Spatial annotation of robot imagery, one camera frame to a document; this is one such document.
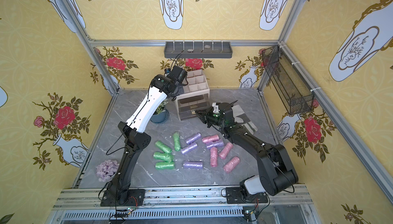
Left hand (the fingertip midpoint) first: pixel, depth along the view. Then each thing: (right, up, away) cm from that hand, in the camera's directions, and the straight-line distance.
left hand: (179, 90), depth 87 cm
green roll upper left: (-9, -33, +1) cm, 34 cm away
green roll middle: (-9, -37, -3) cm, 38 cm away
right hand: (+8, -13, -7) cm, 17 cm away
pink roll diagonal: (+26, -35, +1) cm, 44 cm away
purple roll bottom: (+6, -40, -5) cm, 41 cm away
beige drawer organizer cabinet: (+9, -3, +1) cm, 10 cm away
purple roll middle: (+6, -34, +1) cm, 34 cm away
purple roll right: (+23, -31, +3) cm, 39 cm away
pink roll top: (+18, -29, +5) cm, 34 cm away
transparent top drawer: (+4, -9, +5) cm, 12 cm away
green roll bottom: (-7, -40, -5) cm, 41 cm away
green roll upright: (-3, -29, +5) cm, 29 cm away
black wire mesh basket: (+66, -3, 0) cm, 66 cm away
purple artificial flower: (-34, -39, -14) cm, 53 cm away
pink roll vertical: (+19, -37, -2) cm, 42 cm away
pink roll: (+28, -40, -5) cm, 49 cm away
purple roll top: (+8, -29, +5) cm, 30 cm away
